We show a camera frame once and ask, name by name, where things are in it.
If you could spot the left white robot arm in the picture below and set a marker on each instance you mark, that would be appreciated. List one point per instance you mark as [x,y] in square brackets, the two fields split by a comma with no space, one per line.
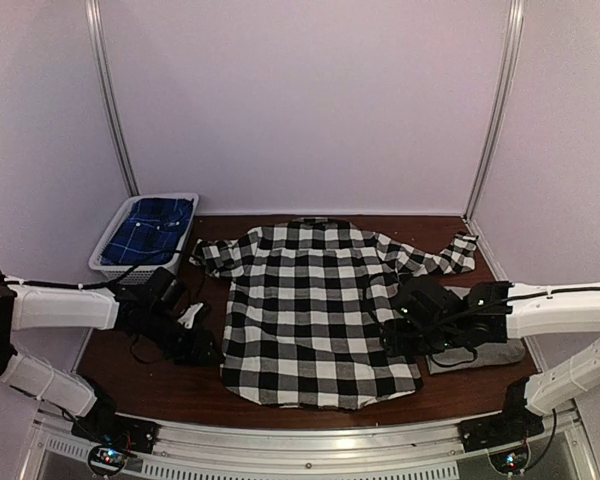
[143,310]

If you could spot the left aluminium frame post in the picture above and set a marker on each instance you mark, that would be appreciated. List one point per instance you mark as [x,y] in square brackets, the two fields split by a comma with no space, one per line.
[98,42]

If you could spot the black white plaid shirt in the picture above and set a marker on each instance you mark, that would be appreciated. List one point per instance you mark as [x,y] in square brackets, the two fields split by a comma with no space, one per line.
[307,305]

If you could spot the white plastic basket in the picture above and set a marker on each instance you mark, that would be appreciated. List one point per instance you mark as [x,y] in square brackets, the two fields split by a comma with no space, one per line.
[138,273]

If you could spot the front aluminium rail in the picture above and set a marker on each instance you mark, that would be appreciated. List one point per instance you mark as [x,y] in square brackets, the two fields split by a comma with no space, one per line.
[423,450]

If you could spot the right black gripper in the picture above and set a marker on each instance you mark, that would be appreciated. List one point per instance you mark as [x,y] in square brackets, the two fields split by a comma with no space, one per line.
[397,344]

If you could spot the folded grey shirt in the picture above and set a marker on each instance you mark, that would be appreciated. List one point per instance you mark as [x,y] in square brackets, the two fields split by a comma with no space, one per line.
[480,357]

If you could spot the aluminium frame post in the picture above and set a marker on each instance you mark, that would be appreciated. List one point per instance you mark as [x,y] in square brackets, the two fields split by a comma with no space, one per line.
[508,64]
[98,42]

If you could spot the blue plaid shirt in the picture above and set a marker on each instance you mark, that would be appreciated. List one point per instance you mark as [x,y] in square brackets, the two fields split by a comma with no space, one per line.
[149,233]

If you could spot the right aluminium frame post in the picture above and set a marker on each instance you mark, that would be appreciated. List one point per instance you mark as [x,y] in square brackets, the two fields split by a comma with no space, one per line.
[508,64]

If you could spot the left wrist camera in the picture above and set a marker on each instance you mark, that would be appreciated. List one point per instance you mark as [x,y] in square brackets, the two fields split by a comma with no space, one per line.
[170,297]

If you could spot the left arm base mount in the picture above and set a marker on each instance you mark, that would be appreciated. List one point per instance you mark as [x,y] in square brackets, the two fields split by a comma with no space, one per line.
[124,434]

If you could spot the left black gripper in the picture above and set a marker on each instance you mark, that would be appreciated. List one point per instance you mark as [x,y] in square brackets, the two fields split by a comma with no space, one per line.
[194,353]

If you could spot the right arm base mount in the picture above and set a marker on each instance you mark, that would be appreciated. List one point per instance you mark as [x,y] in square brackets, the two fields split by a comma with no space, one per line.
[499,429]

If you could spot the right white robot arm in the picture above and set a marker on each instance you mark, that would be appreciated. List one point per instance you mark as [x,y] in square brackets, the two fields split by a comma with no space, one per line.
[544,310]

